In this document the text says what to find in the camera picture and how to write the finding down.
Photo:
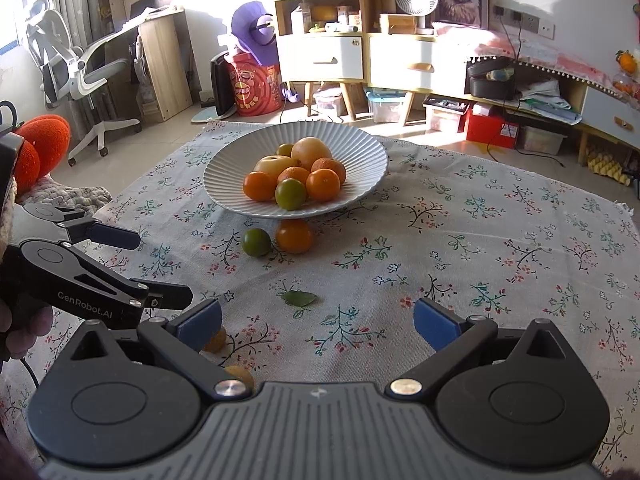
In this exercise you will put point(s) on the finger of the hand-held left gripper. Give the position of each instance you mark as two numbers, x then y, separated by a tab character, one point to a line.
167	297
117	236

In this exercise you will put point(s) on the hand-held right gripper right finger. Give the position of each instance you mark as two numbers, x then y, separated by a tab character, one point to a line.
437	322

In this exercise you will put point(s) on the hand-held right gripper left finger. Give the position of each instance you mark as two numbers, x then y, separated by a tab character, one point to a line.
200	320

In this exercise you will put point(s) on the smooth orange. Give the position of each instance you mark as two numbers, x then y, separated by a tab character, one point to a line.
257	185
322	186
295	236

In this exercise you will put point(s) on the green tangerine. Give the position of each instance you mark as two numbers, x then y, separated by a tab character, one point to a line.
290	194
256	241
285	150

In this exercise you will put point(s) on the rough-skinned tangerine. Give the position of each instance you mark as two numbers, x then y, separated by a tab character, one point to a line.
331	166
294	175

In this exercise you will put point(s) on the white ribbed plate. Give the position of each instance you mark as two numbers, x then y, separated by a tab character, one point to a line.
360	160

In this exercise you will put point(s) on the person's left hand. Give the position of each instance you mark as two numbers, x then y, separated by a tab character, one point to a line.
27	332

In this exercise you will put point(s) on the small yellow kumquat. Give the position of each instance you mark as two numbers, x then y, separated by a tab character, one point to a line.
216	341
241	376

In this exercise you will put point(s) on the knit blanket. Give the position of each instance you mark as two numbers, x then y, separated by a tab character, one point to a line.
65	195

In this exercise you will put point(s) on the floral tablecloth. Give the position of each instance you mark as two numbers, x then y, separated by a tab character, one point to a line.
500	260

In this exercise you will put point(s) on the green leaf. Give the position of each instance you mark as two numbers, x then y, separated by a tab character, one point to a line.
299	298

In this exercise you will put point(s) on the orange plush toy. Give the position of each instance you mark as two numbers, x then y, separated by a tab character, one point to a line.
42	145

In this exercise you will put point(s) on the yellow apple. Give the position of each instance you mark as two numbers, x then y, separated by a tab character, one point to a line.
272	164
311	149

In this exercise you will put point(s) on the wooden desk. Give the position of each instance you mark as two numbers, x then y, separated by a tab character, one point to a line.
165	60

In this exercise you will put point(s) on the black heater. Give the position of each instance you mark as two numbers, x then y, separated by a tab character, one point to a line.
220	85

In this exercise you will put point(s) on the white office chair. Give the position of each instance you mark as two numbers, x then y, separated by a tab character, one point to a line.
55	60

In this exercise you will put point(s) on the red box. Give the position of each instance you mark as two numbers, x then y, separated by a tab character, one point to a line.
492	130

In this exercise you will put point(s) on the red gift bag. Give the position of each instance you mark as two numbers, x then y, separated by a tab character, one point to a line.
255	87

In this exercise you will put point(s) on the clear storage box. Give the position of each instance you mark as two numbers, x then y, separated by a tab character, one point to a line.
542	140

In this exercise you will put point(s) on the teal lid storage box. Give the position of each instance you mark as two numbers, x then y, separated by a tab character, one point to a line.
386	109

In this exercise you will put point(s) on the yellow toy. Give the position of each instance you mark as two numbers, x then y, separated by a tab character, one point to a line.
607	165

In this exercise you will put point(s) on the black bag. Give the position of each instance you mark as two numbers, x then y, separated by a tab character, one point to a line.
492	85

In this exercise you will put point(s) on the purple plush toy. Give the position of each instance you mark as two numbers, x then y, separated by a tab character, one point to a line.
252	25

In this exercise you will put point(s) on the wooden drawer cabinet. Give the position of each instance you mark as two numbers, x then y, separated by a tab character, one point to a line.
415	65

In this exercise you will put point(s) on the low wooden sideboard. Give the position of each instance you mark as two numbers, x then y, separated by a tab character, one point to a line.
607	115

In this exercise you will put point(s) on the wooden shelf cabinet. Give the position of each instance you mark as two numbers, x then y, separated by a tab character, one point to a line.
320	55

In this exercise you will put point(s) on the pink lace cloth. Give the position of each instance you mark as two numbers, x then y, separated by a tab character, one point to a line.
550	55

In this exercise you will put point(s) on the wooden box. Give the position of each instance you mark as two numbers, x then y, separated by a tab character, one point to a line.
397	24

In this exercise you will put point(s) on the orange fruit decoration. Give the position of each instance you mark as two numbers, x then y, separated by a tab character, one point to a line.
626	62

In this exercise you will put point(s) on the wall power sockets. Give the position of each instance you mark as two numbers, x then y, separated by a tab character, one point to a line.
530	21

